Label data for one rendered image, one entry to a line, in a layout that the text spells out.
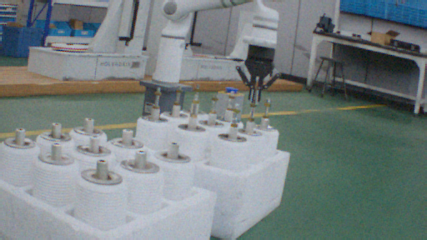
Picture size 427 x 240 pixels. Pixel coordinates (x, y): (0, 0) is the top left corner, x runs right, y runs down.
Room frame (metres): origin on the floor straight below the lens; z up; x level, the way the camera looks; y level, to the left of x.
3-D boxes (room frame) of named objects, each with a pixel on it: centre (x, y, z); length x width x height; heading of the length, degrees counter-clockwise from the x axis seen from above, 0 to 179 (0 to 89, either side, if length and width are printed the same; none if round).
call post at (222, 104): (1.73, -0.05, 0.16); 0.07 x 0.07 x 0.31; 66
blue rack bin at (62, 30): (6.21, 2.35, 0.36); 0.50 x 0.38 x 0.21; 55
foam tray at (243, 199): (1.43, 0.00, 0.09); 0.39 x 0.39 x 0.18; 66
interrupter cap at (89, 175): (0.78, 0.17, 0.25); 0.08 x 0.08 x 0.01
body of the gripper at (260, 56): (1.38, -0.10, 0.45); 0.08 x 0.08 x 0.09
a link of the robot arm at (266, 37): (1.36, -0.10, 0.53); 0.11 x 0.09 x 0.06; 168
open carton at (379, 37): (5.92, -2.00, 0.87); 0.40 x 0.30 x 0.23; 40
